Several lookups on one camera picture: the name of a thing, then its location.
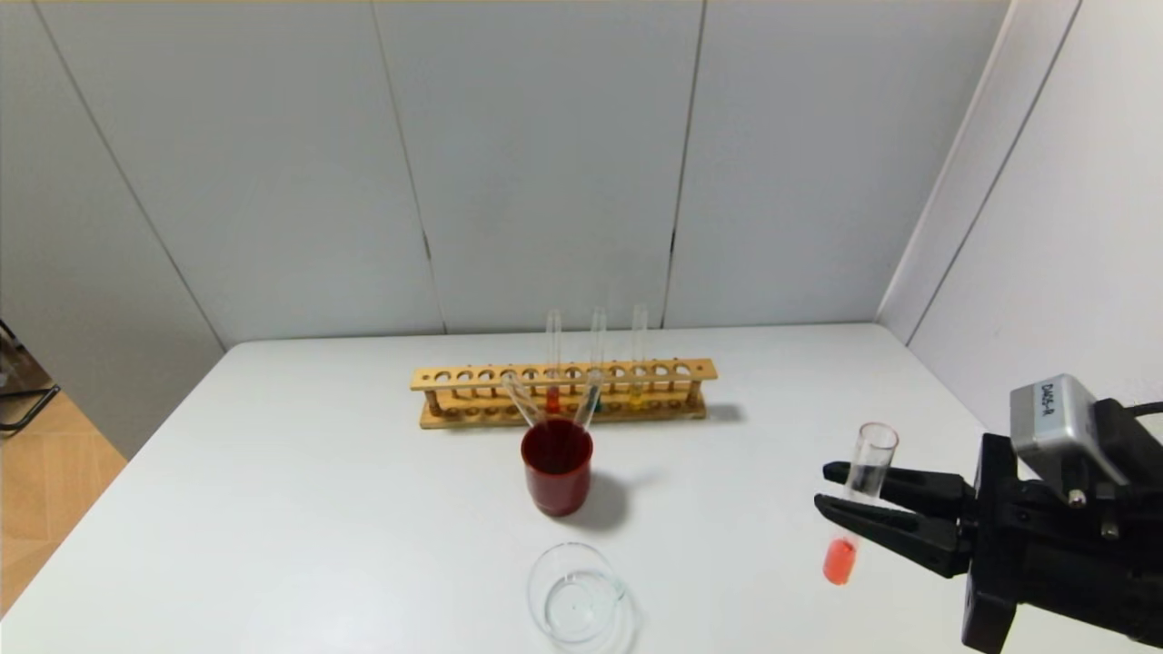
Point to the empty glass test tube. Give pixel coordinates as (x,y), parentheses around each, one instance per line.
(524,400)
(588,404)

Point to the dark red plastic cup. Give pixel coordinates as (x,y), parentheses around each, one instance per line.
(556,481)

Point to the clear glass beaker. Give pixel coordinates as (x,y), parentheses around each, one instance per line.
(576,595)

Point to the test tube with blue pigment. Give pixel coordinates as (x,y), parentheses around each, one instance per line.
(598,336)

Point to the test tube with yellow pigment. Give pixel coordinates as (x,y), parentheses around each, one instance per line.
(638,336)

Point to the black metal chair frame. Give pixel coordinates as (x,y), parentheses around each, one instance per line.
(27,400)

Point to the test tube with orange pigment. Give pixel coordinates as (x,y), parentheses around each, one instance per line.
(552,400)

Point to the test tube with red pigment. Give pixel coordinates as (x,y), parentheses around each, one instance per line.
(840,560)

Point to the wooden test tube rack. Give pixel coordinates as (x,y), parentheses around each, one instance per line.
(472,419)

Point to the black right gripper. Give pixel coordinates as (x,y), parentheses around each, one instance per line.
(992,536)

